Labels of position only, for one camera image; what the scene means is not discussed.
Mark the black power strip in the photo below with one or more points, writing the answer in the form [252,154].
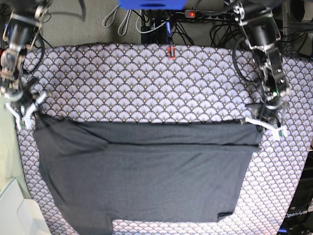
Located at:
[197,16]

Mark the white plastic bin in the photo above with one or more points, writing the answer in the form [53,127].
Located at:
[18,215]

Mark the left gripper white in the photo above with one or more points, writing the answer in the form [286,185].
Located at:
[266,119]

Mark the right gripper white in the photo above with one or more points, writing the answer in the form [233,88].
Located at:
[23,113]

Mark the fan-patterned purple tablecloth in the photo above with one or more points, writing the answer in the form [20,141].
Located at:
[136,83]

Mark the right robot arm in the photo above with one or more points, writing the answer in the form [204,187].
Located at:
[20,34]

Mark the dark grey T-shirt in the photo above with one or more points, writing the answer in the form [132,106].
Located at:
[98,172]

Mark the black OpenArm case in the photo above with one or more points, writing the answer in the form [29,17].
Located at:
[299,217]

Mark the blue box overhead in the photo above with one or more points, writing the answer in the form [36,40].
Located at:
[152,4]

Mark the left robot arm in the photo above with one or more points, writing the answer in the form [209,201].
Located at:
[261,34]

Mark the green cloth sheet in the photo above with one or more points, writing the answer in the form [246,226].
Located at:
[10,160]

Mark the red table clamp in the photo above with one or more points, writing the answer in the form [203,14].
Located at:
[171,51]

